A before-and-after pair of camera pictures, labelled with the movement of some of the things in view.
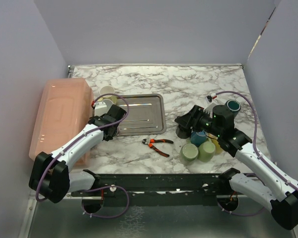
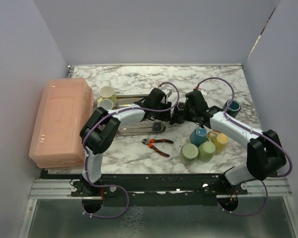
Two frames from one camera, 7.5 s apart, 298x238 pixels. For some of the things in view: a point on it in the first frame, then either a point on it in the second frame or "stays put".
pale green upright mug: [188, 154] stays put
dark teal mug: [234, 106] stays put
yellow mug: [214, 140] stays put
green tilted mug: [206, 150] stays put
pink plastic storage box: [64, 109] stays put
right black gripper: [191, 119] to [188, 117]
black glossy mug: [183, 132] to [181, 113]
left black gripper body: [115, 132] to [161, 116]
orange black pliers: [150, 141] stays put
